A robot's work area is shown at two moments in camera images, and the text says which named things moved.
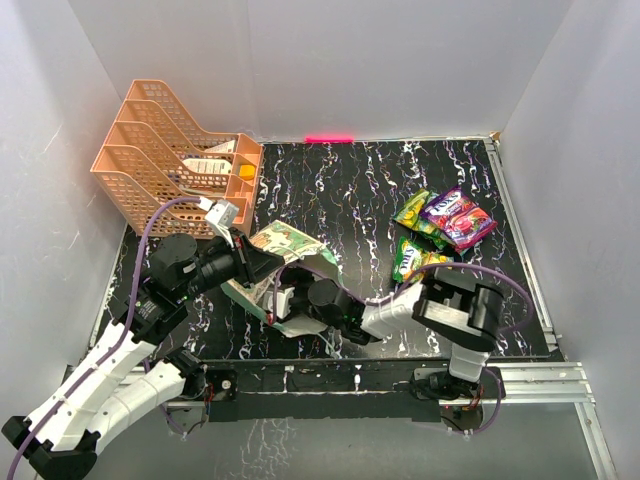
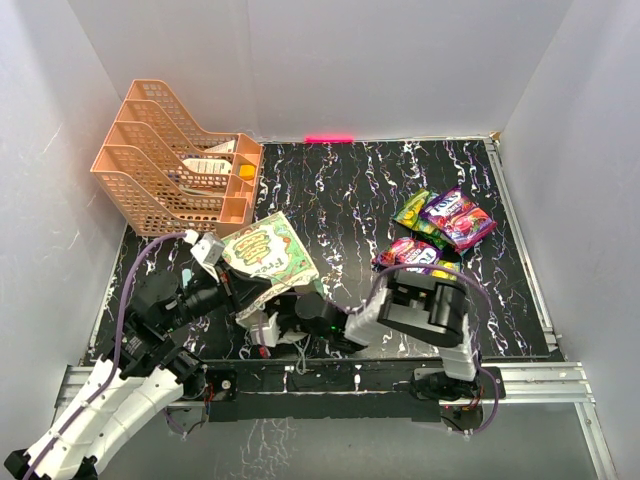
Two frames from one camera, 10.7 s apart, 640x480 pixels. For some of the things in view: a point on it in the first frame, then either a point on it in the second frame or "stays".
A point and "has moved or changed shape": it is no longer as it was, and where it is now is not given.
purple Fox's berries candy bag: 460,219 stays
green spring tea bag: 409,258 has moved or changed shape
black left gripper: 251,261 → 237,287
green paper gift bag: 295,245 has moved or changed shape
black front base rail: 326,388 stays
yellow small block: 246,171 stays
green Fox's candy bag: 441,239 stays
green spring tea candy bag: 410,214 stays
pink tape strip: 329,139 stays
